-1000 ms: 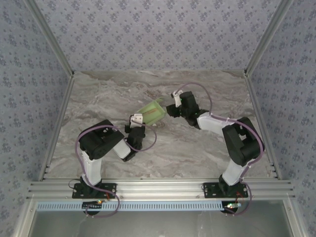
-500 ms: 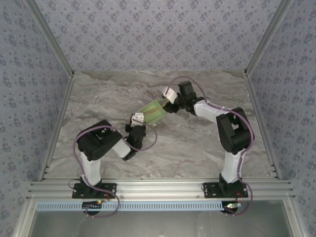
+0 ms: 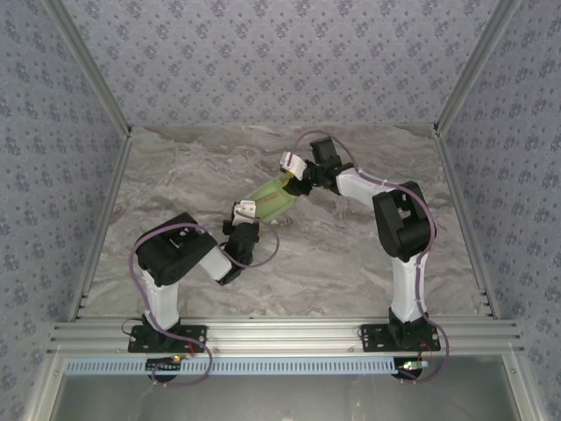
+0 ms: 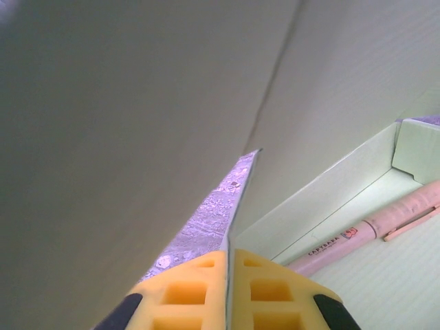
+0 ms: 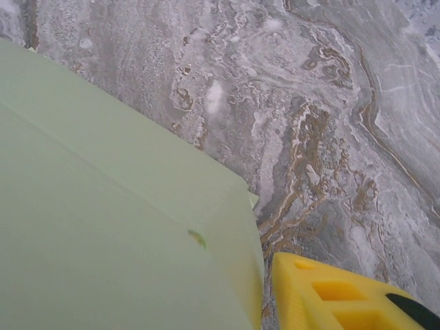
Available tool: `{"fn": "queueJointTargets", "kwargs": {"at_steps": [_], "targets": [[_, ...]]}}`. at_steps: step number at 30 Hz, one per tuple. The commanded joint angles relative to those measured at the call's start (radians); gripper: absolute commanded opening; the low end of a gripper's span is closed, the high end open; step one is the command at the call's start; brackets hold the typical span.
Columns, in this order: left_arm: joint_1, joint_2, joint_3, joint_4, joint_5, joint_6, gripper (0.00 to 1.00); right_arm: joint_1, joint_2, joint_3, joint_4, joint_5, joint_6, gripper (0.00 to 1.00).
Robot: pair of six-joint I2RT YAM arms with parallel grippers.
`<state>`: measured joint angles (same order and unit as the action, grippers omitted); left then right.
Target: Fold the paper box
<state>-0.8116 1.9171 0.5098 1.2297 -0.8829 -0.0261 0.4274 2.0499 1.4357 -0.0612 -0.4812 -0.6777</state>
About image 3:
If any light green paper box sheet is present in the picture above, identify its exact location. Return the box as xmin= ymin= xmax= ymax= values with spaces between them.
xmin=245 ymin=174 xmax=300 ymax=223

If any small black circuit board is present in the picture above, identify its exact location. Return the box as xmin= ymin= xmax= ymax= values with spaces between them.
xmin=395 ymin=357 xmax=430 ymax=379
xmin=146 ymin=355 xmax=184 ymax=373

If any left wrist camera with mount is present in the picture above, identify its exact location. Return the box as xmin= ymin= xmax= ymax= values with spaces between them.
xmin=230 ymin=199 xmax=260 ymax=228

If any aluminium table end rail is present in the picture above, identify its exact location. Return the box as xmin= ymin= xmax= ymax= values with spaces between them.
xmin=130 ymin=124 xmax=437 ymax=132

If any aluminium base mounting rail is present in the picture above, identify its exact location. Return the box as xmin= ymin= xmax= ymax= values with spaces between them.
xmin=47 ymin=318 xmax=525 ymax=355

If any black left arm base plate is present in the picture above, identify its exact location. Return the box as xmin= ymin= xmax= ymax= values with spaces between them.
xmin=127 ymin=325 xmax=208 ymax=353

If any light blue slotted cable duct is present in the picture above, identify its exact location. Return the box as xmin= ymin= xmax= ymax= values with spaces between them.
xmin=64 ymin=357 xmax=398 ymax=377

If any aluminium table side rail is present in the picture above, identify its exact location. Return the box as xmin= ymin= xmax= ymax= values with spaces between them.
xmin=432 ymin=131 xmax=501 ymax=320
xmin=66 ymin=131 xmax=133 ymax=324

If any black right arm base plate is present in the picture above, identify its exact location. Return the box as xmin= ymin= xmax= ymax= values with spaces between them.
xmin=359 ymin=324 xmax=442 ymax=353

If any aluminium slanted frame post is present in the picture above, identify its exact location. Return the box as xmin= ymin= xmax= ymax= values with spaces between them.
xmin=432 ymin=0 xmax=523 ymax=137
xmin=43 ymin=0 xmax=133 ymax=138

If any aluminium lower frame rail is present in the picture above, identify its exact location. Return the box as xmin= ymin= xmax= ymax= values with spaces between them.
xmin=21 ymin=353 xmax=67 ymax=421
xmin=503 ymin=353 xmax=541 ymax=421

